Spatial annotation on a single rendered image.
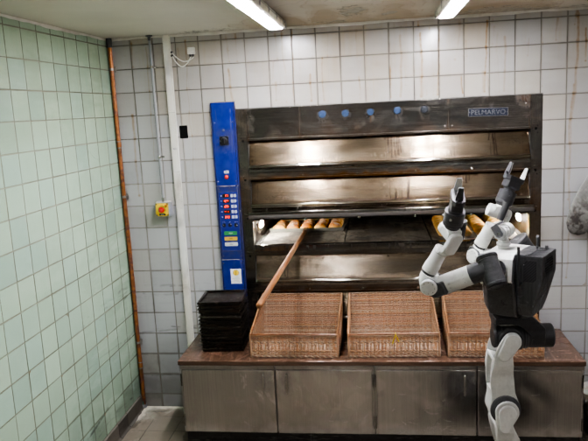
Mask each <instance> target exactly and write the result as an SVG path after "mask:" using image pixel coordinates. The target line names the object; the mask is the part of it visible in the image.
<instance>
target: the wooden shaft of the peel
mask: <svg viewBox="0 0 588 441"><path fill-rule="evenodd" d="M306 233H307V232H306V230H304V231H303V232H302V234H301V235H300V236H299V237H298V239H297V241H296V243H295V244H294V246H293V247H292V249H291V250H290V253H289V254H288V255H287V256H286V258H285V259H284V261H283V263H282V265H281V266H280V268H279V269H278V271H277V273H276V274H275V275H274V277H273V278H272V280H271V282H270V283H269V285H268V287H267V288H266V290H265V292H264V293H263V294H262V296H261V297H260V299H259V301H258V302H257V304H256V308H258V309H260V308H262V307H263V304H264V303H265V301H266V299H267V298H268V296H269V294H270V293H271V291H272V290H273V288H274V287H275V285H276V283H277V281H278V279H279V278H280V276H281V275H282V274H283V272H284V270H285V268H286V266H287V265H288V263H289V261H290V260H291V258H292V257H293V255H294V253H295V252H296V250H297V248H298V246H299V244H300V243H301V241H302V240H303V239H304V237H305V235H306Z"/></svg>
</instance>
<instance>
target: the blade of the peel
mask: <svg viewBox="0 0 588 441"><path fill-rule="evenodd" d="M346 223H347V222H346V221H344V222H343V225H342V227H313V228H308V230H309V231H308V232H325V231H344V228H345V225H346ZM269 231H270V232H271V233H283V232H303V229H302V228H273V227H272V228H271V229H270V230H269Z"/></svg>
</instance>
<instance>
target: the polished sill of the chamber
mask: <svg viewBox="0 0 588 441"><path fill-rule="evenodd" d="M475 240H476V239H466V240H463V241H462V242H461V244H460V246H459V248H460V247H470V246H473V244H474V241H475ZM497 241H498V240H497V239H491V241H490V243H489V245H488V247H496V246H498V245H497V244H496V242H497ZM445 243H446V240H428V241H353V242H315V243H300V244H299V246H298V248H297V250H296V251H298V250H338V249H420V248H435V246H436V244H441V245H443V246H444V245H445ZM294 244H295V243H277V244H256V245H255V252H256V251H291V249H292V247H293V246H294Z"/></svg>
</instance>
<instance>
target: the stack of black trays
mask: <svg viewBox="0 0 588 441"><path fill-rule="evenodd" d="M247 291H248V289H246V290H206V291H205V292H204V294H203V295H202V296H201V298H200V299H199V301H198V303H197V307H199V308H198V309H197V311H199V314H200V315H199V316H198V318H200V319H199V321H200V322H199V325H200V327H199V328H200V330H199V332H201V333H200V334H199V335H201V336H200V337H199V338H200V339H201V342H202V344H201V345H202V346H203V347H202V348H201V349H203V352H211V351H243V350H244V349H245V346H246V345H247V342H248V340H249V331H250V330H249V320H248V319H249V313H248V311H249V310H248V308H249V307H248V304H249V303H248V301H249V300H248V299H247V298H248V296H246V295H247V294H248V293H247Z"/></svg>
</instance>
